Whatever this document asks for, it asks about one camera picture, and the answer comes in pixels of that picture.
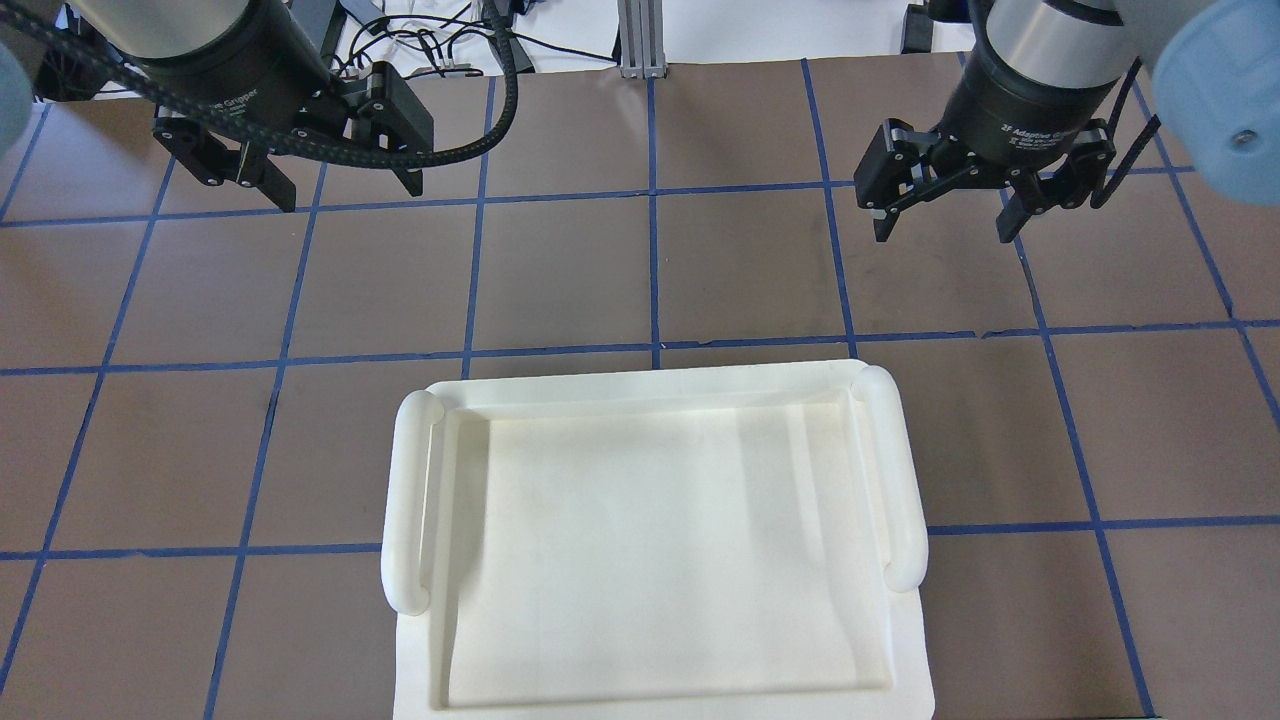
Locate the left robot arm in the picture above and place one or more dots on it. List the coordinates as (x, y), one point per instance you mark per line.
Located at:
(135, 29)

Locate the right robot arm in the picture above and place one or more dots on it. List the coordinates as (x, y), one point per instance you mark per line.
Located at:
(1206, 70)

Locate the aluminium frame post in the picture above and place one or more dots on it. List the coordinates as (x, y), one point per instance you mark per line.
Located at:
(640, 40)

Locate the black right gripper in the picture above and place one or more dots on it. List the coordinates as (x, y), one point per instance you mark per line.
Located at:
(1012, 110)

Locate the white plastic tray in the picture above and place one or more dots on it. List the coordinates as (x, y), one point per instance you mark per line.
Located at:
(727, 542)

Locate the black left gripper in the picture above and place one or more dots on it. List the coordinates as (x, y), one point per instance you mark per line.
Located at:
(232, 62)

